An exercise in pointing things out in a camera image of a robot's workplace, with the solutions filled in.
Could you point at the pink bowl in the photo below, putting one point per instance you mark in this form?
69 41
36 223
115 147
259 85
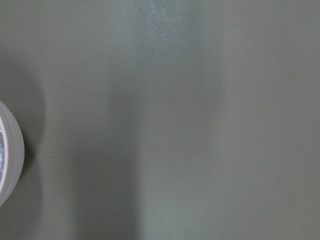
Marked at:
12 152

